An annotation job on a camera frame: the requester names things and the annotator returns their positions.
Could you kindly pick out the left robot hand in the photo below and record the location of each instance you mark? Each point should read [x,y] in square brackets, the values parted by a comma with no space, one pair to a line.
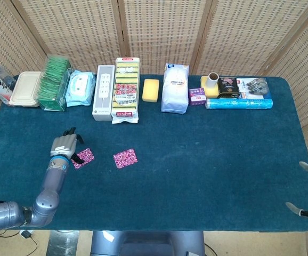
[63,145]

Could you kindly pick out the pink patterned packet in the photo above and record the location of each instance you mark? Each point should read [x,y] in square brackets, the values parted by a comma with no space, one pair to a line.
[125,159]
[87,156]

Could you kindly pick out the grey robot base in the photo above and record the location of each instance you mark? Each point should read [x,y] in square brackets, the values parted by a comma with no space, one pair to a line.
[148,244]

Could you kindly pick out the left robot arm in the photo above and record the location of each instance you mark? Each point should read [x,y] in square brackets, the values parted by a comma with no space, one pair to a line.
[52,184]

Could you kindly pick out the light blue wet wipes pack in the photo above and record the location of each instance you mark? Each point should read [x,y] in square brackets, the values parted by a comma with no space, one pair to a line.
[79,88]

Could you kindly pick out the green tea bag box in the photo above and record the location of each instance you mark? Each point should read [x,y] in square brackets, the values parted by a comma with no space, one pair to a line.
[52,82]

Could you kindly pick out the white power strip box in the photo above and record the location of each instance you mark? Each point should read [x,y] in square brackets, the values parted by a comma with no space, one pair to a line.
[103,90]

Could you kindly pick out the beige lunch box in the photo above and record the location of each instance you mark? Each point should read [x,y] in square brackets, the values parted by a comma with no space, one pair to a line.
[24,89]

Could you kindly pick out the yellow sponge multipack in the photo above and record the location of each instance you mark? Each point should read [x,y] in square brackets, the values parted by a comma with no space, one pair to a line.
[126,90]

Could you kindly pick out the power adapter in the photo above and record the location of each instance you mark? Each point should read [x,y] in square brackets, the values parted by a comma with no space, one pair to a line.
[25,234]

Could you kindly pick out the metal floor plate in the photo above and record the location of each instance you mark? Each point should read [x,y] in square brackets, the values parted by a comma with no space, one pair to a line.
[63,244]

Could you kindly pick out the yellow sponge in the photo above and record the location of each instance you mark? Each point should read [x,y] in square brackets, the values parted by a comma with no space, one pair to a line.
[210,92]
[150,90]

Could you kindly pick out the blue cling film roll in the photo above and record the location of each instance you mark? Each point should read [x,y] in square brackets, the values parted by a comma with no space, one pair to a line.
[239,103]

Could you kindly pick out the teal table mat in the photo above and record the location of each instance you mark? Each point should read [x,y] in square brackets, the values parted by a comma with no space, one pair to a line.
[183,173]

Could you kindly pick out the white paper bag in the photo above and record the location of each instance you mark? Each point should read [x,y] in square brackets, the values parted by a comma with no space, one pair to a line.
[174,90]

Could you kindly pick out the dark metal tin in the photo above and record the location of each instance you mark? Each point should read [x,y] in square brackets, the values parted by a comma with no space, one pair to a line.
[228,88]

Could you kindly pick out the small purple box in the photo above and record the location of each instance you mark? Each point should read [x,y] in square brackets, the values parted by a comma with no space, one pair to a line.
[197,96]

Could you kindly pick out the wicker folding screen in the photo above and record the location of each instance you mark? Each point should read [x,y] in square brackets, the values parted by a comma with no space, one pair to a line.
[164,32]

